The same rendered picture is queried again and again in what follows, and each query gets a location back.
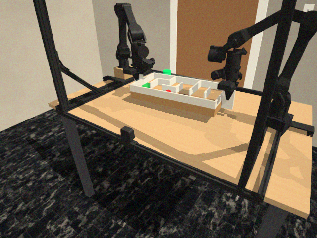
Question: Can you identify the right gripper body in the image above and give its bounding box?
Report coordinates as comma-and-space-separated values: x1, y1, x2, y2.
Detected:
217, 64, 242, 92

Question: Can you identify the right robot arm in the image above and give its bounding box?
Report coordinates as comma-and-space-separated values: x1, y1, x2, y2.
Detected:
208, 9, 317, 120

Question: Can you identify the white maze board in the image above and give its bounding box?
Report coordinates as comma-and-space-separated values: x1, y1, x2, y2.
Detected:
130, 71, 236, 117

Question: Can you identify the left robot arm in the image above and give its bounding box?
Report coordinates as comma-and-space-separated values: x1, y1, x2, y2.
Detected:
114, 3, 155, 70

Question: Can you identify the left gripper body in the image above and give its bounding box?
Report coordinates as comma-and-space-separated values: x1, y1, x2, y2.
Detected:
123, 55, 145, 75

